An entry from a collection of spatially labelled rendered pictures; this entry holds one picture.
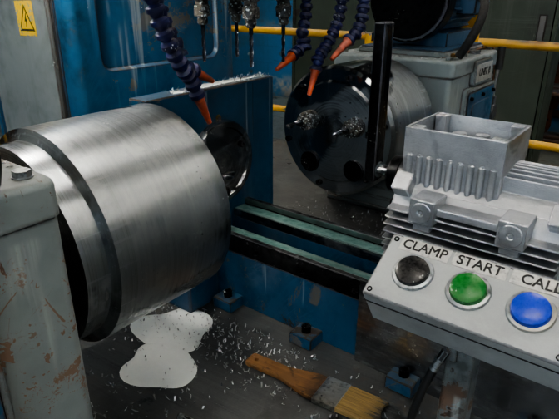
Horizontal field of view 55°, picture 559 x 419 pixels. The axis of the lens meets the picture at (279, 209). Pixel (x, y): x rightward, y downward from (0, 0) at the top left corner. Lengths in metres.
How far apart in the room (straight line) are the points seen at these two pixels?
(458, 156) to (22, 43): 0.70
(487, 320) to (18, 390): 0.39
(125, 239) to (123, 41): 0.47
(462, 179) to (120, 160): 0.38
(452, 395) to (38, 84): 0.77
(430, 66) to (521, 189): 0.57
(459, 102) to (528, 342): 0.83
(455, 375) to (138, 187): 0.36
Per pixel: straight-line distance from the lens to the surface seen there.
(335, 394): 0.74
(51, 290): 0.50
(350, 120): 0.98
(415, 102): 1.07
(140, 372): 0.80
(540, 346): 0.46
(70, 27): 0.89
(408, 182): 0.66
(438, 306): 0.48
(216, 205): 0.62
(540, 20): 3.73
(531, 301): 0.47
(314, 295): 0.81
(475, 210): 0.65
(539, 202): 0.65
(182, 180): 0.59
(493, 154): 0.64
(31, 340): 0.51
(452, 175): 0.66
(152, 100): 0.82
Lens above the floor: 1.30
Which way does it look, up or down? 23 degrees down
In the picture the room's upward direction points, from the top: straight up
